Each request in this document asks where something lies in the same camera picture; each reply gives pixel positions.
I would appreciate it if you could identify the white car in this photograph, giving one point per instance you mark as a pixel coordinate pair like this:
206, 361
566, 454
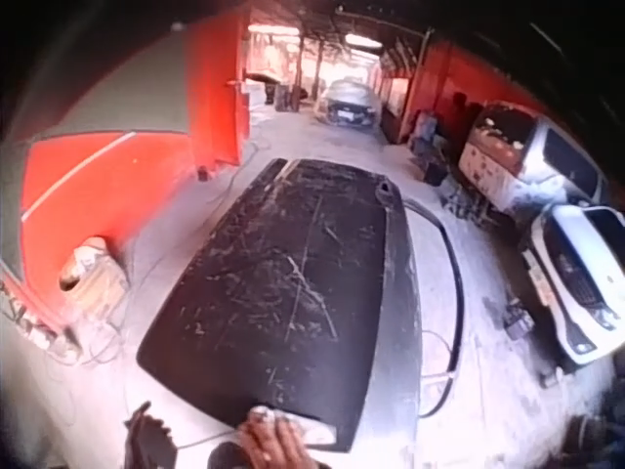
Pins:
573, 273

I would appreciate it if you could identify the grey covered car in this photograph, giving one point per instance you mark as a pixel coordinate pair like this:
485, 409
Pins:
347, 102

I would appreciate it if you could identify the black handheld tool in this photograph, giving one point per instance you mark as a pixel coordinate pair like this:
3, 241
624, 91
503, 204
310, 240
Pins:
149, 439

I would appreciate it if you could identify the white sanding cloth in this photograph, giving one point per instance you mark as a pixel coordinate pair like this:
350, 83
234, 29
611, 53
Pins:
312, 427

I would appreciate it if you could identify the white and orange van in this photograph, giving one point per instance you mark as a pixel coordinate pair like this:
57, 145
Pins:
517, 151

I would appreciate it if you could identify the person's right fingers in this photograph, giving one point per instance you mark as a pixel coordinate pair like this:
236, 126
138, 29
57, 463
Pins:
266, 435

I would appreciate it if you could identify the person's right hand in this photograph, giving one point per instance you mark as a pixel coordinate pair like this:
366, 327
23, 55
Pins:
278, 447

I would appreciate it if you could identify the pile of blue containers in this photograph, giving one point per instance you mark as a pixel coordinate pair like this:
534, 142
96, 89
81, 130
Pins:
427, 141

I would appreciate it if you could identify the black bins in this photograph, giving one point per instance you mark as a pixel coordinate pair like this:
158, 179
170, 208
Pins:
278, 97

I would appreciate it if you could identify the grey car with black sanded panel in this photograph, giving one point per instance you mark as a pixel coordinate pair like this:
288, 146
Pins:
293, 273

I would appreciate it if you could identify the small black floor box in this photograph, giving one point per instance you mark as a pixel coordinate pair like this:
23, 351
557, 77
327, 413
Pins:
518, 318

